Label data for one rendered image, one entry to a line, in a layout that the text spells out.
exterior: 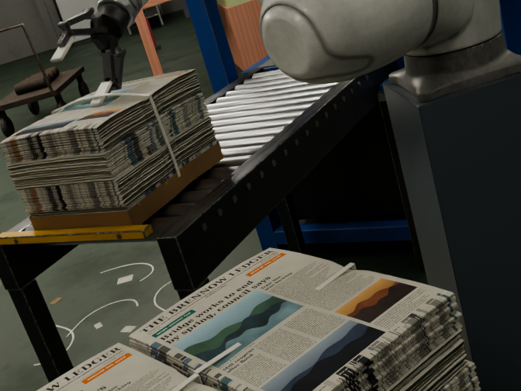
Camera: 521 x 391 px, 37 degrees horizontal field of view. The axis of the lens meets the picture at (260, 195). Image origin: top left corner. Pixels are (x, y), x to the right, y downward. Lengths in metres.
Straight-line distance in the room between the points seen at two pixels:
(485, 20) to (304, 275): 0.46
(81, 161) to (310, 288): 0.67
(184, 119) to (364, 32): 0.80
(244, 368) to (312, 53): 0.41
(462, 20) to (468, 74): 0.08
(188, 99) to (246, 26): 5.28
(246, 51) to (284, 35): 6.03
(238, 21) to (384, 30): 5.99
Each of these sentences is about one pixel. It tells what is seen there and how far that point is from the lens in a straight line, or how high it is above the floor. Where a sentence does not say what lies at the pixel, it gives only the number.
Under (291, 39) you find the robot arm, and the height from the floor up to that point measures 1.16.
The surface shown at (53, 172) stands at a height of 0.95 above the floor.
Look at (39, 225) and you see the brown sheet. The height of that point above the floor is 0.83.
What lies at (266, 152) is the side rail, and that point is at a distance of 1.82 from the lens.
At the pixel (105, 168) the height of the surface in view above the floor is 0.94.
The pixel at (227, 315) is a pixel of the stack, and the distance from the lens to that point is 1.08.
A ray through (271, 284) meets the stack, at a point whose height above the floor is 0.83.
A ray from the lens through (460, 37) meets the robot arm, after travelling 1.19.
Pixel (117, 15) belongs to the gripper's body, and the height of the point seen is 1.20.
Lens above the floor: 1.33
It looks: 20 degrees down
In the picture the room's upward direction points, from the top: 17 degrees counter-clockwise
